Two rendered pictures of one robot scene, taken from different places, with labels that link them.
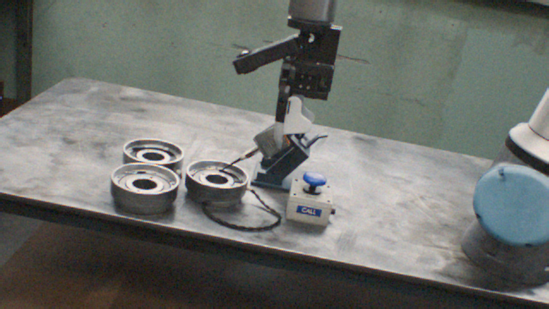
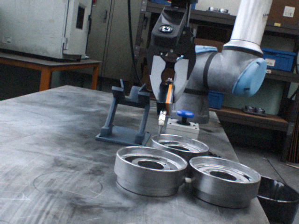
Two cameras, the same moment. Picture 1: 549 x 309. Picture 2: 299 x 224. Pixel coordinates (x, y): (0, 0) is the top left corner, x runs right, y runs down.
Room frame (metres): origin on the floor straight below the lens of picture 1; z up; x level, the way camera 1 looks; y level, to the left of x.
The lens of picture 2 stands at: (0.90, 0.70, 0.99)
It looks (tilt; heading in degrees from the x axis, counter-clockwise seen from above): 10 degrees down; 274
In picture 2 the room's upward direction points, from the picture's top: 10 degrees clockwise
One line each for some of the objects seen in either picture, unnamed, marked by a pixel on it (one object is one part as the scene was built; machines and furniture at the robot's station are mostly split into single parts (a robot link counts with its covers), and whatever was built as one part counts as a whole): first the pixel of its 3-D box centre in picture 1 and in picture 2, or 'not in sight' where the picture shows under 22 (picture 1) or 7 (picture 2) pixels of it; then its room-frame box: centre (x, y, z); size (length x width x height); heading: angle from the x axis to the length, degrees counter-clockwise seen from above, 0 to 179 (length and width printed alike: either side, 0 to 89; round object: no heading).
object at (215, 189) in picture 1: (215, 184); (178, 153); (0.88, 0.09, 0.82); 0.10 x 0.10 x 0.04
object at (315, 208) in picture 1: (312, 202); (181, 131); (0.87, -0.08, 0.82); 0.08 x 0.07 x 0.05; 90
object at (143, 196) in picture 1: (144, 189); (221, 181); (0.81, 0.19, 0.82); 0.10 x 0.10 x 0.04
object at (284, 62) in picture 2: not in sight; (266, 59); (-0.03, -3.53, 1.11); 0.52 x 0.38 x 0.22; 0
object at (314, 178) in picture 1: (312, 188); (183, 121); (0.87, -0.07, 0.85); 0.04 x 0.04 x 0.05
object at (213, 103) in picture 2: not in sight; (201, 95); (0.62, -3.53, 0.56); 0.52 x 0.38 x 0.22; 177
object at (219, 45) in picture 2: not in sight; (210, 42); (0.64, -3.52, 1.19); 0.52 x 0.42 x 0.38; 0
